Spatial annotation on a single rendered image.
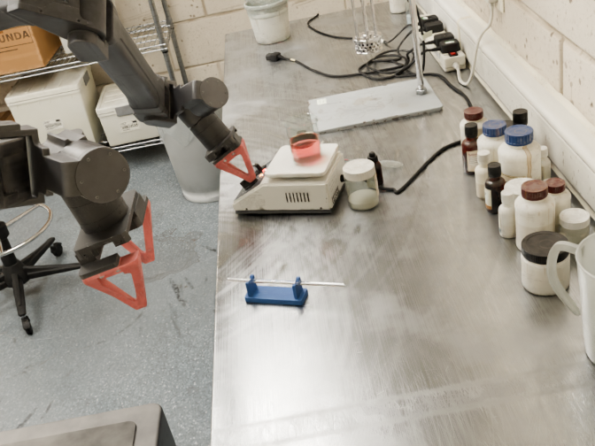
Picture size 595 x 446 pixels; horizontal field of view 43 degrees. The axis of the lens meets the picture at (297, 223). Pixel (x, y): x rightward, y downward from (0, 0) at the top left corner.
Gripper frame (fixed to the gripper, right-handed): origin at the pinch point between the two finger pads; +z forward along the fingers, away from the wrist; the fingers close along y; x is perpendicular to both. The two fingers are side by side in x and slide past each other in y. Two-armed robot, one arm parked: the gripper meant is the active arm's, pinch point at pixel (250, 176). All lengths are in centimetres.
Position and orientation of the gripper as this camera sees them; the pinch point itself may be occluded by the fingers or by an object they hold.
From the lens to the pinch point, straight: 146.3
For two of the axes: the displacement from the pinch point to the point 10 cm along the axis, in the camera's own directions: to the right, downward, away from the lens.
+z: 6.3, 7.3, 2.7
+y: -0.4, -3.2, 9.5
